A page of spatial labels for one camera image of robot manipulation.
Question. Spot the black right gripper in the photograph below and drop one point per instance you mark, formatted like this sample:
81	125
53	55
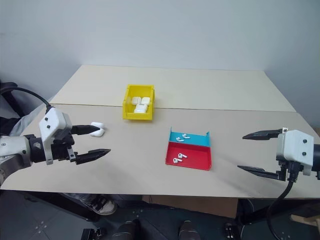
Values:
282	171

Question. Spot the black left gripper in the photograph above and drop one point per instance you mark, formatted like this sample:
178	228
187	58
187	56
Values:
61	150

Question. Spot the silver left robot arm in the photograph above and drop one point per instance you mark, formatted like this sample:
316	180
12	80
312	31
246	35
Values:
15	147

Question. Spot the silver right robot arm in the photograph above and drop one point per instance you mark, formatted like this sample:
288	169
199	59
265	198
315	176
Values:
317	160

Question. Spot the yellow plastic bin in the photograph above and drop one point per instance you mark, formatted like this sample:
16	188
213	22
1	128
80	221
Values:
130	113

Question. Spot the bystander's jeans leg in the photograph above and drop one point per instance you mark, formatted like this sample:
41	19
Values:
82	198

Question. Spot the red plastic tray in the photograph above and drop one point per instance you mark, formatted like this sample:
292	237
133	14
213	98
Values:
197	157

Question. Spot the bystander's white sneaker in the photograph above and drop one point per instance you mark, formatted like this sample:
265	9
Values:
106	206

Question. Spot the blue plastic tray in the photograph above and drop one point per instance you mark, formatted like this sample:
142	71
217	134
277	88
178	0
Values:
197	140

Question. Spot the grey garment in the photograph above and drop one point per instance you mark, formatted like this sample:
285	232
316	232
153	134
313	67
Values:
25	122

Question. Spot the light wooden piece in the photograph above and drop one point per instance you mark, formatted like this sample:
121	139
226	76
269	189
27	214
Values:
306	218

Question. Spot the dark rounded shape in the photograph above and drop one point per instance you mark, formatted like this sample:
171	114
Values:
126	231
189	231

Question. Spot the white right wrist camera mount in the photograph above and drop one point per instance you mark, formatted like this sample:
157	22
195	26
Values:
295	147

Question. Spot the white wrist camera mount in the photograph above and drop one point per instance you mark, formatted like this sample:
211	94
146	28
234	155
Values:
295	147
53	120

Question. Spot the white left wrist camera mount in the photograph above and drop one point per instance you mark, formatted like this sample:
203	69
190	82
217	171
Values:
53	120

